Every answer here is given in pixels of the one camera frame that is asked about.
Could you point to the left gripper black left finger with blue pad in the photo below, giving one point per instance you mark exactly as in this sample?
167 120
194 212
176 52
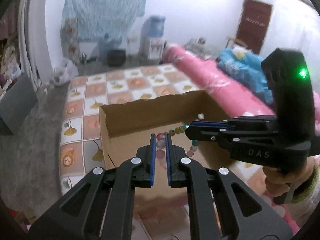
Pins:
100 205

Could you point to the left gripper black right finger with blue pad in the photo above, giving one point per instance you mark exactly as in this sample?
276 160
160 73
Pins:
221 206

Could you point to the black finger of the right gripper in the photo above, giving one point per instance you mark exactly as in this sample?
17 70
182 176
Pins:
211 125
200 133

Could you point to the person's right hand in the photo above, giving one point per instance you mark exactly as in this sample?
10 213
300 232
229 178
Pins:
278 184

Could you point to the white bead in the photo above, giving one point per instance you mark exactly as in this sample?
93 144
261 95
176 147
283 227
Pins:
200 116

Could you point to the green fuzzy sleeve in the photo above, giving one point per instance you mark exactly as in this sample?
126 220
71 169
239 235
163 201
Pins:
306 189

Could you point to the pink floral quilt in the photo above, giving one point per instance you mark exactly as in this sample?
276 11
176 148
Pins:
236 100

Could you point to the brown cardboard box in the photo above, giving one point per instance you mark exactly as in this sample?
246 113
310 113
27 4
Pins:
160 212

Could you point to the tile pattern bed mat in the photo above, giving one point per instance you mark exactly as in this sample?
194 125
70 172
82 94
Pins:
80 142

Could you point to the blue patterned blanket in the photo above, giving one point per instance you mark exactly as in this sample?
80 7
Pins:
245 67

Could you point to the white water dispenser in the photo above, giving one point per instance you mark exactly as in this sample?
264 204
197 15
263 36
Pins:
151 40

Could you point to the black bucket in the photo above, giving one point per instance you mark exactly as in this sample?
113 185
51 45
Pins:
116 57

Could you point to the dark red wooden door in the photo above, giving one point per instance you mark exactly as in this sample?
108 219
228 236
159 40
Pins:
254 23

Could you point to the grey cabinet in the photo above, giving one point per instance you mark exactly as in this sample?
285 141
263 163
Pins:
16 104

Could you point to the white plastic bag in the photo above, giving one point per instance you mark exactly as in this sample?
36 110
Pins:
64 73

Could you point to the teal patterned curtain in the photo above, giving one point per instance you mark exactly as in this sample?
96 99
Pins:
103 24

